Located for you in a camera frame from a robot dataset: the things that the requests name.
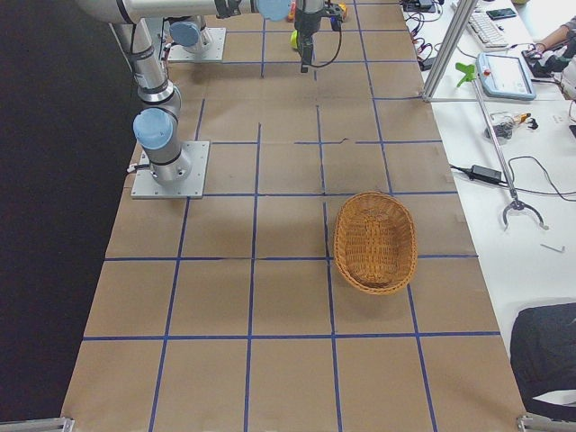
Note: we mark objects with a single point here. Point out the aluminium frame post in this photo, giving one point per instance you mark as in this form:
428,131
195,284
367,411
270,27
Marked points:
453,34

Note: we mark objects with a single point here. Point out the person forearm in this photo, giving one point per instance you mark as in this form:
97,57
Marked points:
555,37

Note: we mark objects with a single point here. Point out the teach pendant tablet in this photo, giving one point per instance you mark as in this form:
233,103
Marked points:
505,77

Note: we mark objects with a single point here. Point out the white keyboard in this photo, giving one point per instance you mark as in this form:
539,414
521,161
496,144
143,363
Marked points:
486,32

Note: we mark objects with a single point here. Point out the black smartphone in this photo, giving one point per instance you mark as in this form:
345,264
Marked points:
500,14

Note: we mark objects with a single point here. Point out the brown paper table cover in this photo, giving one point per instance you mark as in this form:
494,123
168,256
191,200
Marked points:
228,313

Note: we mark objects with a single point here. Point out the wicker basket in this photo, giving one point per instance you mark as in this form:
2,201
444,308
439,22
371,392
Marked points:
375,245

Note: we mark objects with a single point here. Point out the black office chair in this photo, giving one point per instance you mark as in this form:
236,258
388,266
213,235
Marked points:
542,357

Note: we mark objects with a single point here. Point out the reacher grabber tool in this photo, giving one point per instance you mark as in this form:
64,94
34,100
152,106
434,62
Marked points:
470,76

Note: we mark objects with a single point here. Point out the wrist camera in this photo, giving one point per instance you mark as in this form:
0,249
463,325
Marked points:
333,13

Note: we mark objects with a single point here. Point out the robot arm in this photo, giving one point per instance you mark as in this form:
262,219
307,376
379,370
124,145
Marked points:
189,32
155,127

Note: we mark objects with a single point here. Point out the green apple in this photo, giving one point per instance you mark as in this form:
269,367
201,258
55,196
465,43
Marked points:
294,40

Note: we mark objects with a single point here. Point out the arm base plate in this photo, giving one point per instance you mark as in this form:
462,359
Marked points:
184,178
214,53

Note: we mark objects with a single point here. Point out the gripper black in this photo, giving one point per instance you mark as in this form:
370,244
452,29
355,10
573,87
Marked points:
308,23

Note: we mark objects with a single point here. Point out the red yellow apple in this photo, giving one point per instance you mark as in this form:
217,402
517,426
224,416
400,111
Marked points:
343,11

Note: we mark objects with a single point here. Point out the black power adapter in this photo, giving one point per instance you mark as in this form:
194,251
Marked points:
485,174

